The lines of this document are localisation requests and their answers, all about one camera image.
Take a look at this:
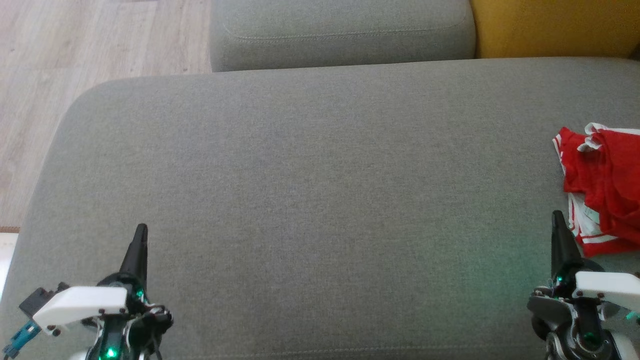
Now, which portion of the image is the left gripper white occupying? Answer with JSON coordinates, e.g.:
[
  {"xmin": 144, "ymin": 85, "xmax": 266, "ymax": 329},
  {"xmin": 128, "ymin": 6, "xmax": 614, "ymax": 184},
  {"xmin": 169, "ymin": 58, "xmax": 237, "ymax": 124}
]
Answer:
[{"xmin": 32, "ymin": 223, "xmax": 174, "ymax": 360}]

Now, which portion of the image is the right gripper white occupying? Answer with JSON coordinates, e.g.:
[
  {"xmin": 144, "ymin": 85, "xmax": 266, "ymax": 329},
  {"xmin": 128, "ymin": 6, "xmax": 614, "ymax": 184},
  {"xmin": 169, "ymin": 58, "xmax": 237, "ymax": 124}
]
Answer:
[{"xmin": 527, "ymin": 210, "xmax": 640, "ymax": 360}]

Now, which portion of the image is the red white jersey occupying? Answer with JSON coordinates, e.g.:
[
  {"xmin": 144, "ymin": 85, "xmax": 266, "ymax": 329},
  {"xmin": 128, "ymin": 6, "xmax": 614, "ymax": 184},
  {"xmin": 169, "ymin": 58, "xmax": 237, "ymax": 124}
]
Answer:
[{"xmin": 552, "ymin": 126, "xmax": 640, "ymax": 258}]

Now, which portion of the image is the pale floor mat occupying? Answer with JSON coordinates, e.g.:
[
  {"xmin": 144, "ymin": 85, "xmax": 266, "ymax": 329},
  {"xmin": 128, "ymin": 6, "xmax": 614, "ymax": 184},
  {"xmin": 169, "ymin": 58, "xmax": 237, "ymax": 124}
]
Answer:
[{"xmin": 0, "ymin": 226, "xmax": 21, "ymax": 301}]

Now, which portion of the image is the grey sofa seat cushion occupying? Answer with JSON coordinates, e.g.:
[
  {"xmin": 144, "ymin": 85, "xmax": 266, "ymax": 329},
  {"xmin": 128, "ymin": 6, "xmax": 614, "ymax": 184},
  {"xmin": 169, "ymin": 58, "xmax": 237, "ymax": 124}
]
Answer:
[{"xmin": 0, "ymin": 56, "xmax": 640, "ymax": 360}]

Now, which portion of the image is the yellow cushion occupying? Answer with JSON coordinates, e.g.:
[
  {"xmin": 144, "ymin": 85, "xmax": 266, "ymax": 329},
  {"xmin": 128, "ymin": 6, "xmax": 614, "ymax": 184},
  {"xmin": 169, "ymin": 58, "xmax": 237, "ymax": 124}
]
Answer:
[{"xmin": 470, "ymin": 0, "xmax": 640, "ymax": 60}]

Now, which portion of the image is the grey sofa back cushion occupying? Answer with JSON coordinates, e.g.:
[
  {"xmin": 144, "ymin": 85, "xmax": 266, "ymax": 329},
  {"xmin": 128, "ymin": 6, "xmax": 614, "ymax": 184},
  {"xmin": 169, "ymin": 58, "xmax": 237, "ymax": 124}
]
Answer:
[{"xmin": 209, "ymin": 0, "xmax": 477, "ymax": 73}]

